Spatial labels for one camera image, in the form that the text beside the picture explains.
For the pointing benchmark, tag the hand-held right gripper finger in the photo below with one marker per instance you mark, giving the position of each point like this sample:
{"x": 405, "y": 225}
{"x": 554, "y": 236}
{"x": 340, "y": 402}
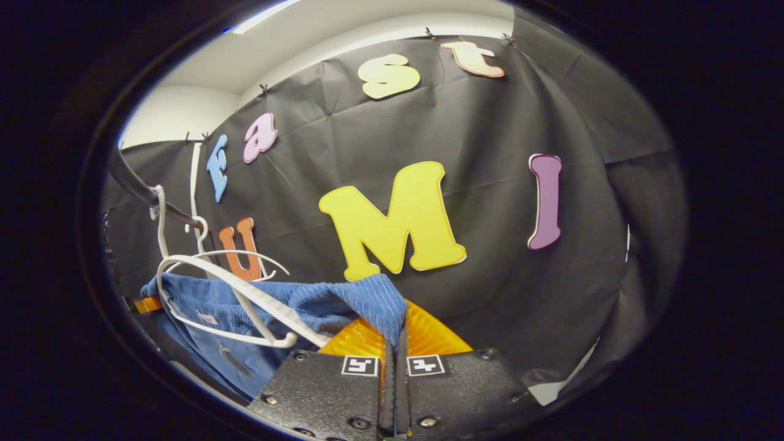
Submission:
{"x": 402, "y": 404}
{"x": 387, "y": 404}

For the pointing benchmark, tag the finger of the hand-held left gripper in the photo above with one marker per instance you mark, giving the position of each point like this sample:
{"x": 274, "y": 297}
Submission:
{"x": 148, "y": 304}

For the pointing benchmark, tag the blue jacket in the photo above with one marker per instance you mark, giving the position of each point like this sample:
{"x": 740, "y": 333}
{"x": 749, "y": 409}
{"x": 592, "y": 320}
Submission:
{"x": 343, "y": 300}

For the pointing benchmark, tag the white plastic hanger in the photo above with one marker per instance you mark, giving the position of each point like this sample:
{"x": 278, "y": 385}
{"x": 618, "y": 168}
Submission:
{"x": 257, "y": 294}
{"x": 204, "y": 245}

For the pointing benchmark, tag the black metal clothes rack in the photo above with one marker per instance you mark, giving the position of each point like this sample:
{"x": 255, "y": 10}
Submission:
{"x": 138, "y": 184}

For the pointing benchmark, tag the black backdrop cloth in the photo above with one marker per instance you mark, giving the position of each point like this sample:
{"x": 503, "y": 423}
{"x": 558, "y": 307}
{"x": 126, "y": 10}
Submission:
{"x": 490, "y": 184}

